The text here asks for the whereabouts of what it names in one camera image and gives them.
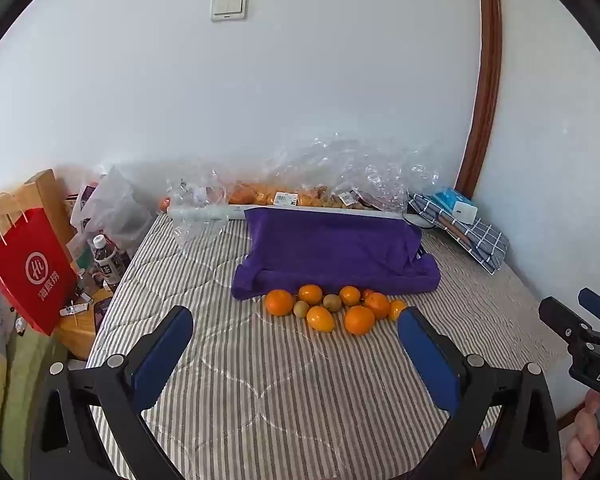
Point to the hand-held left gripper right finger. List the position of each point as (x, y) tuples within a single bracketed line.
[(430, 360)]

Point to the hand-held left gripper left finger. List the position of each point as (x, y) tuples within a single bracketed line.
[(164, 357)]

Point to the pile of oranges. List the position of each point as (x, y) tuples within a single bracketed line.
[(359, 320)]

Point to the small green kiwi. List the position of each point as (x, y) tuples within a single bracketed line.
[(301, 308), (332, 302)]

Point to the person's right hand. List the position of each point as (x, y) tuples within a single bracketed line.
[(582, 440)]

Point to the dark phone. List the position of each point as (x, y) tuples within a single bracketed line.
[(102, 312)]

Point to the wooden nightstand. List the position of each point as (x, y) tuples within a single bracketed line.
[(80, 330)]

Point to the small red fruit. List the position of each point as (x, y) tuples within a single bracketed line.
[(367, 292)]

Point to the striped bed quilt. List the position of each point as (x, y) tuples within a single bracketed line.
[(260, 390)]

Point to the clear drink bottle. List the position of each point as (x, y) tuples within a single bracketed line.
[(104, 260)]

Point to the blue checked folded cloth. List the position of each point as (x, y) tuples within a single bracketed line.
[(480, 245)]

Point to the green cloth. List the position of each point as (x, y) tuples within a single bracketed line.
[(25, 410)]

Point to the purple towel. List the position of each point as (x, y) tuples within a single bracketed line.
[(330, 250)]

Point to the reddish tangerine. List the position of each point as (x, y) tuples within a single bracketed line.
[(165, 204)]

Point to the white plastic bag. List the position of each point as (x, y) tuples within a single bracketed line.
[(115, 210)]

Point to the blue and white tissue pack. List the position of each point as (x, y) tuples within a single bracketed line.
[(455, 202)]

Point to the red paper bag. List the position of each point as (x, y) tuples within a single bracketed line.
[(30, 270)]

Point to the crumpled clear plastic wrap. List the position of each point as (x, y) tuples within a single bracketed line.
[(195, 195)]

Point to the clear bag of oranges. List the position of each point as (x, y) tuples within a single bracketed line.
[(250, 194)]

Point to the clear bag of brown fruit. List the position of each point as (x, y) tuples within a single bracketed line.
[(337, 199)]

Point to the brown wooden door frame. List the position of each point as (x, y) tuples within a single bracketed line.
[(485, 85)]

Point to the white light switch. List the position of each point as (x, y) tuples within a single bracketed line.
[(229, 6)]

